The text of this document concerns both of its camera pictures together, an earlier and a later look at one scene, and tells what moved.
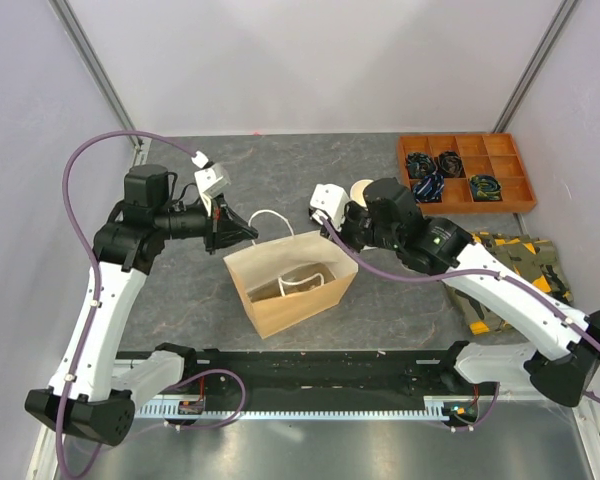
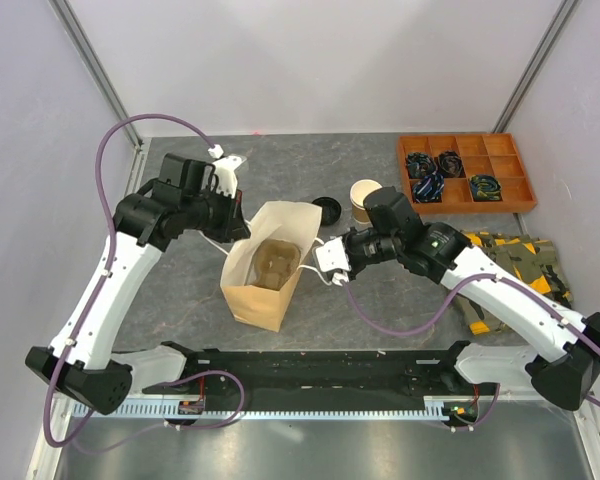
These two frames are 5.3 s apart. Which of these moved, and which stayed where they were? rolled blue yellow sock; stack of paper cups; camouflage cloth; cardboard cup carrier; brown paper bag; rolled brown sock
Moved: cardboard cup carrier; brown paper bag
Stayed: rolled blue yellow sock; rolled brown sock; stack of paper cups; camouflage cloth
